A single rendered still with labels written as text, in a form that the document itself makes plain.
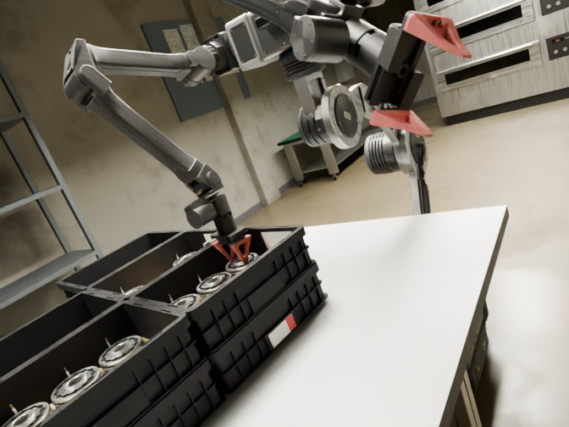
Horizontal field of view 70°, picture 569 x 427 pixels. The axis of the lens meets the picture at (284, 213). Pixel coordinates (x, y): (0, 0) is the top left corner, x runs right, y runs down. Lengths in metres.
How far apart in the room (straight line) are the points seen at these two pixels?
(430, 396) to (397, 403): 0.06
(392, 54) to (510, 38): 5.63
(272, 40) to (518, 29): 5.02
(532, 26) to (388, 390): 5.59
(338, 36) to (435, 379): 0.61
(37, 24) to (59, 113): 0.74
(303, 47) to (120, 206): 3.62
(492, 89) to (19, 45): 5.32
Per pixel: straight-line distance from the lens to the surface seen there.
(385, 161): 1.75
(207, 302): 0.89
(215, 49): 1.42
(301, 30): 0.60
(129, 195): 4.17
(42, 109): 4.00
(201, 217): 1.09
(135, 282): 1.46
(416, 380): 0.86
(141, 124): 1.12
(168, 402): 0.89
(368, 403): 0.84
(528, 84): 6.22
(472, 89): 6.31
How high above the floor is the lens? 1.27
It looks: 16 degrees down
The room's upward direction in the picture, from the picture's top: 21 degrees counter-clockwise
